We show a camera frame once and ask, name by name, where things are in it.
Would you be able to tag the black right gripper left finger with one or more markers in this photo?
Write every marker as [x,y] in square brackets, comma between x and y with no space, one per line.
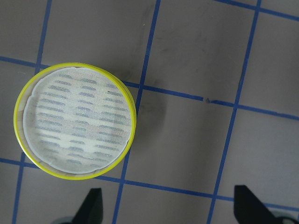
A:
[91,210]

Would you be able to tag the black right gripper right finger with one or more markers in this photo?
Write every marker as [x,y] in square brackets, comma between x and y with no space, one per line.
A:
[248,209]

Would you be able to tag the yellow steamer basket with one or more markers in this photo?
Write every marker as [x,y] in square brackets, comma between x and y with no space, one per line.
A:
[75,121]

